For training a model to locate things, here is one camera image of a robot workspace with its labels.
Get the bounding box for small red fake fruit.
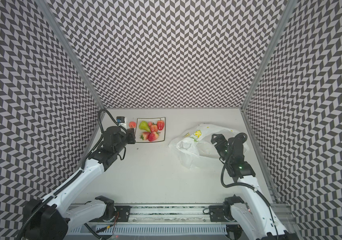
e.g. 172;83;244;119
129;122;137;129

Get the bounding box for large red fake strawberry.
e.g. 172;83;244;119
140;132;151;141

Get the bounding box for green fake pear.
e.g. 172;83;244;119
139;121;151;132

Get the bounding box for white plastic bag lemon print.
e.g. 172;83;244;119
169;124;240;170

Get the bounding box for red fake apple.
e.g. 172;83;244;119
157;120;165;131

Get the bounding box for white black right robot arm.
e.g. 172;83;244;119
211;133;299;240

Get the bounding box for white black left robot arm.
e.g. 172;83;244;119
17;126;136;240

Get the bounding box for white square plate black rim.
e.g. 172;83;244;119
135;117;166;143

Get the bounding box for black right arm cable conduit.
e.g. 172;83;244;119
220;132;279;240

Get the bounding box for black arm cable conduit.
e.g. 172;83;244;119
220;132;279;240
14;108;130;240

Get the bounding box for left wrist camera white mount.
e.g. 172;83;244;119
116;116;127;129

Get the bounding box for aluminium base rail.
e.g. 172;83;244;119
65;203;294;226

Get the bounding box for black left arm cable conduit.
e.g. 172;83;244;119
14;108;130;240

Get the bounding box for aluminium corner post left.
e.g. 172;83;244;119
35;0;104;109

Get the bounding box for aluminium corner post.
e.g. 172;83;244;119
35;0;104;109
241;0;297;112

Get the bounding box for aluminium corner post right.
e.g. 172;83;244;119
241;0;297;112

